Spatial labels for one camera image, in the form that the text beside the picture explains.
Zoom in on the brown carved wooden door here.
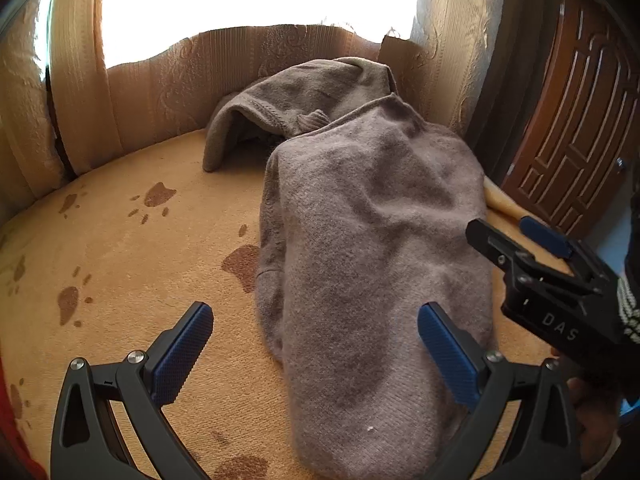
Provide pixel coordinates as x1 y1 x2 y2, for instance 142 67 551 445
500 0 640 241

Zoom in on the person's right hand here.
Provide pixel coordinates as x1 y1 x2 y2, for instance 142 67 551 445
567 375 623 466

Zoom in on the grey-green knit sweater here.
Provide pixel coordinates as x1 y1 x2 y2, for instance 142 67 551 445
202 57 401 173

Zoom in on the yellow paw-print blanket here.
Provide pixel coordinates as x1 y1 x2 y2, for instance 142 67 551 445
0 127 571 480

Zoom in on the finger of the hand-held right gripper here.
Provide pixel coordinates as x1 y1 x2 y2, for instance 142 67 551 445
465 217 538 286
519 216 618 292

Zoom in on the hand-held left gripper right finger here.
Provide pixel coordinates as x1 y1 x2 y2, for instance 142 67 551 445
417 301 583 480

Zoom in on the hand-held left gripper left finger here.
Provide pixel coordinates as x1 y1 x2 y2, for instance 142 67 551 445
50 301 216 480

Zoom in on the taupe knit sweater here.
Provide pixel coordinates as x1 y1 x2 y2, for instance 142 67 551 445
254 94 501 480

